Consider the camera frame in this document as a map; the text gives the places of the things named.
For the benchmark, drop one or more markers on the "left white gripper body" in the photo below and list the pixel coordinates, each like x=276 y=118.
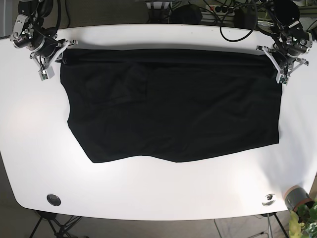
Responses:
x=284 y=64

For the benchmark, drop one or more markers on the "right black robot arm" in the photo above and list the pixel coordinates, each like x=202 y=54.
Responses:
x=28 y=32

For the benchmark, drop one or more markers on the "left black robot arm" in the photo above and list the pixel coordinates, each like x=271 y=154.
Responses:
x=290 y=40

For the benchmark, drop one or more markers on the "green potted plant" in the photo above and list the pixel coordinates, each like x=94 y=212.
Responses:
x=303 y=222

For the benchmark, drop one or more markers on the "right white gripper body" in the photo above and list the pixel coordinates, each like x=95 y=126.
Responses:
x=47 y=55

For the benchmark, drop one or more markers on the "black T-shirt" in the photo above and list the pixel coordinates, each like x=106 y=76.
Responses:
x=173 y=104

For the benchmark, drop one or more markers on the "white power strip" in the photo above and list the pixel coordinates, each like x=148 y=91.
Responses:
x=222 y=10

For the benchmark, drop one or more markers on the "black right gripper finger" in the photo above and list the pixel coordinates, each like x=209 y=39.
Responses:
x=62 y=60

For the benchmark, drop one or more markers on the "black table grommet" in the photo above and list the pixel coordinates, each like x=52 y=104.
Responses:
x=53 y=200

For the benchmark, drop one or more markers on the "silver table grommet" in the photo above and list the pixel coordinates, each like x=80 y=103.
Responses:
x=268 y=200

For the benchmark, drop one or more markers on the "grey plant pot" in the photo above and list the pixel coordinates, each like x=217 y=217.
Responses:
x=295 y=197

